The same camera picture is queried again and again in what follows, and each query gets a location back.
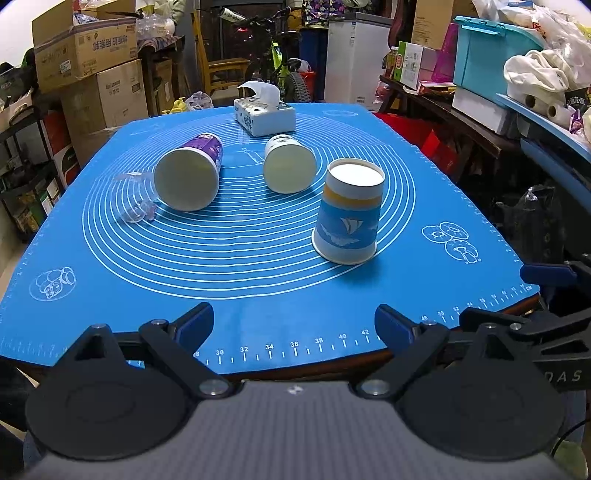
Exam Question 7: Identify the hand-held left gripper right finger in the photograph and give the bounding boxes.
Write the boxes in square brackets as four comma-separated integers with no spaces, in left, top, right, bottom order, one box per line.
[355,304,532,400]

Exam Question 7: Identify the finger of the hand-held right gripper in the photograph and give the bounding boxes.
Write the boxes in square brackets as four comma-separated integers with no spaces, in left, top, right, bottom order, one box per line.
[521,260,591,296]
[459,306,591,357]

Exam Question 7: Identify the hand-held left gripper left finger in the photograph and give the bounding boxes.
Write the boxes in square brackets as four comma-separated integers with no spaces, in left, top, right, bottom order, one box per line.
[55,302,232,400]

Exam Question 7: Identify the blue sailboat paper cup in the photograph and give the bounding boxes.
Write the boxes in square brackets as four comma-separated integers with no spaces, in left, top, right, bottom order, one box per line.
[312,158,386,265]

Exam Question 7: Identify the clear plastic cup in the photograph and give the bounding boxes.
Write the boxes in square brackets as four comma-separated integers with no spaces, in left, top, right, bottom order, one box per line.
[113,171,158,224]

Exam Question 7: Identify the purple paper cup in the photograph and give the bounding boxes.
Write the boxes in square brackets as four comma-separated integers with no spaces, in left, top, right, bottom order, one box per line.
[154,133,225,212]

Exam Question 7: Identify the small white paper cup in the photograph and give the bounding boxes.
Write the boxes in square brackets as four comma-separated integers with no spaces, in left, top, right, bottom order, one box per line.
[263,134,317,194]

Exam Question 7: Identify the clear plastic bag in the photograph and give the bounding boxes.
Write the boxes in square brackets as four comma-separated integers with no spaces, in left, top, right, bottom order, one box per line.
[512,185,565,260]

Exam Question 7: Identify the blue silicone baking mat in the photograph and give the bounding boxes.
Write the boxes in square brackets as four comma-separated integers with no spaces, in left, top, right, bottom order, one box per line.
[0,104,541,376]

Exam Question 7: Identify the light blue shelf board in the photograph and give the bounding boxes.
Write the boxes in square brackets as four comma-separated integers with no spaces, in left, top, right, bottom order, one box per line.
[496,92,591,163]

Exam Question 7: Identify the white paper roll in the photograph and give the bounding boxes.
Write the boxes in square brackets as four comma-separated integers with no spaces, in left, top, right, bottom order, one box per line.
[524,92,551,117]
[547,102,576,129]

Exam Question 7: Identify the dark wooden side table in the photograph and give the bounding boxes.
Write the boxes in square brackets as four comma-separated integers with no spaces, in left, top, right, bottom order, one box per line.
[379,74,522,160]

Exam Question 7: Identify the white foam box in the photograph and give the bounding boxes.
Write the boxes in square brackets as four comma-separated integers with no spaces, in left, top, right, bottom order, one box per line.
[451,87,514,136]

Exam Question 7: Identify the red boxes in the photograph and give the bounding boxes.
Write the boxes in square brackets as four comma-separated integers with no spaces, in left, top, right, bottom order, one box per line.
[379,113,459,174]

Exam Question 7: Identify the white cloth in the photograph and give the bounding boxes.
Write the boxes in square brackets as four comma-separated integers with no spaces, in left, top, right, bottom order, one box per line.
[503,50,571,103]

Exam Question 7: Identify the white blue tissue box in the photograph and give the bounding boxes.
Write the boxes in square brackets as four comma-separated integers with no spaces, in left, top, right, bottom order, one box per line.
[233,97,296,137]

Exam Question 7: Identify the black metal shelf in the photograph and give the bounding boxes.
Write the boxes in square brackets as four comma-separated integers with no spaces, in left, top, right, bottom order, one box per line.
[0,92,65,241]

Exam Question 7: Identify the teal plastic storage bin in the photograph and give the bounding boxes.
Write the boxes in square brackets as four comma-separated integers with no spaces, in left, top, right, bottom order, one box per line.
[452,16,546,102]

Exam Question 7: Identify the large plain cardboard box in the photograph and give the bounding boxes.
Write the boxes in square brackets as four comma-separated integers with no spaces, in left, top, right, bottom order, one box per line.
[60,59,149,167]

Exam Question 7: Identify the white tissue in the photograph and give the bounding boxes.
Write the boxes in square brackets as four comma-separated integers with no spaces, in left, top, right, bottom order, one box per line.
[237,80,281,108]

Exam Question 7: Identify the pink translucent container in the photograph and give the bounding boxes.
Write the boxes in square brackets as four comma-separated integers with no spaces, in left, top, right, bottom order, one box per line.
[431,23,460,84]

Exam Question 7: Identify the green white carton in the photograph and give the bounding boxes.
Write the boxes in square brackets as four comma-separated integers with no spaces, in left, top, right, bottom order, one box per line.
[398,41,437,90]

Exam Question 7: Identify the white plastic bags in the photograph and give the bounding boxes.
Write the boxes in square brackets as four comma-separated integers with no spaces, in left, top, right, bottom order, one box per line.
[471,0,591,54]

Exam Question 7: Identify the red bucket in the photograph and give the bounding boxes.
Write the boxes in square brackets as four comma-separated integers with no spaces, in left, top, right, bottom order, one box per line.
[295,70,318,103]

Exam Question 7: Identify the wooden chair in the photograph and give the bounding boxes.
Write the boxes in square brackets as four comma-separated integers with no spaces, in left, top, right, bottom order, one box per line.
[194,9,252,100]

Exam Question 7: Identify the white chest freezer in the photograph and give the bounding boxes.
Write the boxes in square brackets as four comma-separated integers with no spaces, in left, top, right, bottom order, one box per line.
[324,13,393,112]

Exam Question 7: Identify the bicycle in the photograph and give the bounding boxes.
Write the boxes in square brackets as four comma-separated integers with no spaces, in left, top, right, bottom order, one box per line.
[217,7,319,103]

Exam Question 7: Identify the tall cardboard box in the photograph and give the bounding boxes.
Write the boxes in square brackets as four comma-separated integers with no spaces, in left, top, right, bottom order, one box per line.
[411,0,455,49]

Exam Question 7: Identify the printed cardboard box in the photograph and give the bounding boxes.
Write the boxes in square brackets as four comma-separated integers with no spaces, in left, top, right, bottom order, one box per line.
[32,9,138,93]

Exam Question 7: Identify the pack of plastic bottles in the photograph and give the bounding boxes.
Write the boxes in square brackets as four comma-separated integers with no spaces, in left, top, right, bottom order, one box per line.
[136,13,176,43]

